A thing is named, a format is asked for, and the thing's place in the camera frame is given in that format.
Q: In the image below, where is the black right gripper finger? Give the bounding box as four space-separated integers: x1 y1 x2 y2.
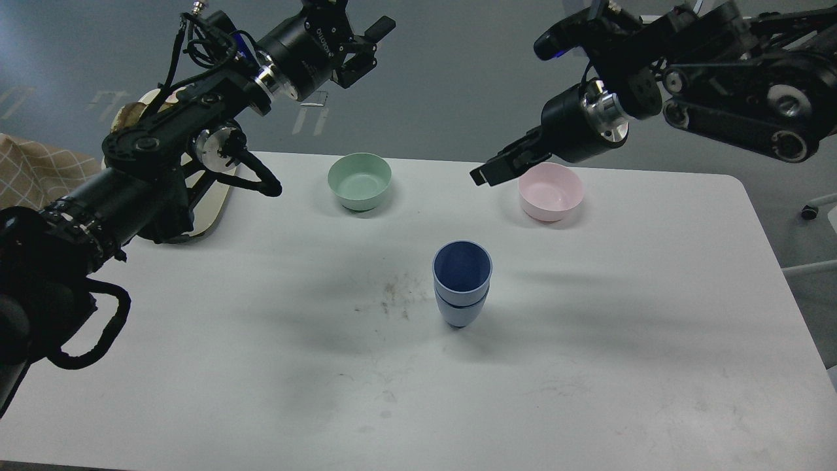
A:
470 153 551 186
484 128 545 172

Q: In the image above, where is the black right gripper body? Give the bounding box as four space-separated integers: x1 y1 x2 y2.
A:
517 82 630 164

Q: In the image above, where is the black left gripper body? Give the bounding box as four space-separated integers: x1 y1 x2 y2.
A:
254 1 359 103

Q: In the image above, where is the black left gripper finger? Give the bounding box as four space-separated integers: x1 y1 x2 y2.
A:
332 16 396 89

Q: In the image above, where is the blue cup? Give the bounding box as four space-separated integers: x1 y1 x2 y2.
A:
436 291 489 328
432 239 494 307

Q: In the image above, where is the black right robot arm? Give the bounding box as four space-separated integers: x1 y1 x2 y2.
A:
470 1 836 186

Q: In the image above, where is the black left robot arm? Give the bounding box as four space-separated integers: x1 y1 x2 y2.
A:
2 1 396 411

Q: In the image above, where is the pink bowl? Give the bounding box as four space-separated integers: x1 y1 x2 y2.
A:
517 163 584 222

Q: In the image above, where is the mint green bowl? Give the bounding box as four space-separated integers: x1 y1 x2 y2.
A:
327 152 392 212

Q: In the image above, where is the cream white toaster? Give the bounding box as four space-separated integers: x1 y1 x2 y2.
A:
130 88 239 243

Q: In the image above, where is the left toast slice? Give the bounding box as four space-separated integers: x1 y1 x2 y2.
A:
109 101 147 133

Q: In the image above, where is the white chair base with caster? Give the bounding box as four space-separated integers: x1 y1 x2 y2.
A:
782 193 836 279

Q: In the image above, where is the beige checkered cloth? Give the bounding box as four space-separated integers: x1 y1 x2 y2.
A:
1 133 102 209

